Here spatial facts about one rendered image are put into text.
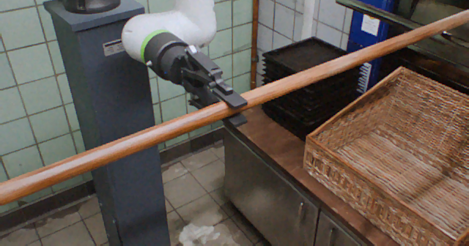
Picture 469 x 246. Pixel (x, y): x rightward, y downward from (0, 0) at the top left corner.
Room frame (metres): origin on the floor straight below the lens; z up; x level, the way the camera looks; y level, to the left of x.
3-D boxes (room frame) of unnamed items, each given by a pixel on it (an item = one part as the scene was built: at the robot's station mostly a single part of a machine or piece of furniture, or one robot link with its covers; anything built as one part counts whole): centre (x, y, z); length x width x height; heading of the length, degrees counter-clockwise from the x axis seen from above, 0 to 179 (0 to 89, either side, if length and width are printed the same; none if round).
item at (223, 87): (0.66, 0.02, 1.23); 0.05 x 0.01 x 0.03; 35
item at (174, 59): (0.77, 0.10, 1.20); 0.09 x 0.07 x 0.08; 35
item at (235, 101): (0.64, 0.01, 1.22); 0.07 x 0.03 x 0.01; 35
